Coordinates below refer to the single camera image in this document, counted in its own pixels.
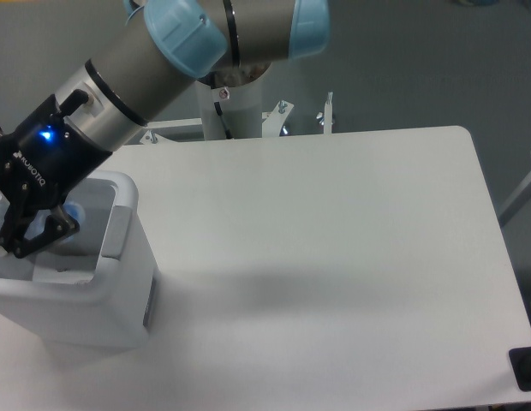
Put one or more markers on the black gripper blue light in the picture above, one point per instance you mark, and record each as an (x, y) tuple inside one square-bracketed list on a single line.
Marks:
[(40, 163)]

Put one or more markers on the clear plastic water bottle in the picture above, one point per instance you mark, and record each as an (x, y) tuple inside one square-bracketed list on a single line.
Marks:
[(44, 229)]

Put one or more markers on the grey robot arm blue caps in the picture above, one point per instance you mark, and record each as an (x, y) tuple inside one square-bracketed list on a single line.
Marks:
[(164, 48)]

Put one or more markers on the white plastic trash can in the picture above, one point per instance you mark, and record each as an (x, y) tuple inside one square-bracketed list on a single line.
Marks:
[(96, 287)]

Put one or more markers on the black clamp at table corner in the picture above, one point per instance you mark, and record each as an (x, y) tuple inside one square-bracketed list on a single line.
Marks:
[(520, 359)]

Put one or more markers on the white left base bracket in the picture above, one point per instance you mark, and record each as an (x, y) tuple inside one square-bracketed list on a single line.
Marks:
[(185, 130)]

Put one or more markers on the white base bracket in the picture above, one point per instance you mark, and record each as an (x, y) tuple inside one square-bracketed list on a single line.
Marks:
[(185, 130), (275, 122)]

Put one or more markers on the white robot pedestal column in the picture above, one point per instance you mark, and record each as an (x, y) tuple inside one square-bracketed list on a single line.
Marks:
[(230, 102)]

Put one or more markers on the white right base bracket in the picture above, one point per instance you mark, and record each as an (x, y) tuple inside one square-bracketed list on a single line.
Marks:
[(275, 122)]

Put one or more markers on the white bracket with blue bolt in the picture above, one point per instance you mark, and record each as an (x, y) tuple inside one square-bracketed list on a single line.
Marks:
[(325, 118)]

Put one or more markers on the white frame at right edge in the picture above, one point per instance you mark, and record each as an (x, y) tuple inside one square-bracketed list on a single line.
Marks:
[(519, 197)]

